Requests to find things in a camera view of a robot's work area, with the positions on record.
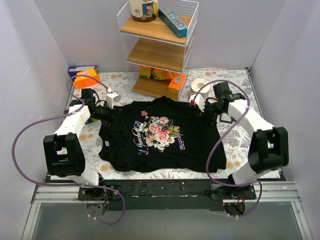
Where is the black floral print t-shirt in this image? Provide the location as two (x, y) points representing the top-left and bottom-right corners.
(99, 96), (227, 173)

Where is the white wire wooden shelf rack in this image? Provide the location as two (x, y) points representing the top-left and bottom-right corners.
(117, 0), (199, 101)

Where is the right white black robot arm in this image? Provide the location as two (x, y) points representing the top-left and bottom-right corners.
(189, 80), (289, 199)

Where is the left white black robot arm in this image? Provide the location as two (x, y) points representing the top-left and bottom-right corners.
(43, 88), (123, 200)

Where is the black green product box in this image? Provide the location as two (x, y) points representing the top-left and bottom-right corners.
(85, 118), (99, 125)

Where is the toilet paper roll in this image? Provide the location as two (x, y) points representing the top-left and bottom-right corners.
(190, 78), (211, 96)

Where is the orange card box on shelf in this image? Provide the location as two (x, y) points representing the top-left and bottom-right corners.
(168, 73), (187, 93)

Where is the orange box on mat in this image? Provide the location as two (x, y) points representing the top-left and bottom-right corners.
(73, 68), (101, 90)

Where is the yellow green sponge pack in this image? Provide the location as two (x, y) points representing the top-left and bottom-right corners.
(139, 65), (153, 79)

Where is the teal rectangular box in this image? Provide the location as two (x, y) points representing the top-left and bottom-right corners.
(158, 6), (188, 39)

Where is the cream brown cartoon canister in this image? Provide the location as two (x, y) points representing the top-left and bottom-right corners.
(129, 0), (158, 23)

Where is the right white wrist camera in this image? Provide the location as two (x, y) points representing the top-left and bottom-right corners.
(189, 93), (206, 113)

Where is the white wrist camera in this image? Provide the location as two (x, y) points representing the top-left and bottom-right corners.
(105, 92), (121, 109)
(189, 93), (206, 113)

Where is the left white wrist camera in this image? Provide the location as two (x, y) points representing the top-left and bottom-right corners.
(105, 92), (121, 109)

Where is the black frame left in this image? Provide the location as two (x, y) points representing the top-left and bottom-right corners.
(219, 113), (236, 124)

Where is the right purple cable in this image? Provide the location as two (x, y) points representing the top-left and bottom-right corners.
(192, 79), (263, 219)

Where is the purple cable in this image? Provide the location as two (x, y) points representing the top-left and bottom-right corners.
(192, 79), (263, 219)
(11, 74), (126, 225)

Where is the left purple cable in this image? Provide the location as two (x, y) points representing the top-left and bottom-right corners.
(11, 74), (126, 225)

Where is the purple box at wall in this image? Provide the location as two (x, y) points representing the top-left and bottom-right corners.
(67, 65), (99, 77)

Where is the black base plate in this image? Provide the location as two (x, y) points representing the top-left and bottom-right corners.
(77, 179), (256, 211)

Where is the aluminium rail frame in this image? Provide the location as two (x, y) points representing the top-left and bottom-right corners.
(22, 179), (312, 240)

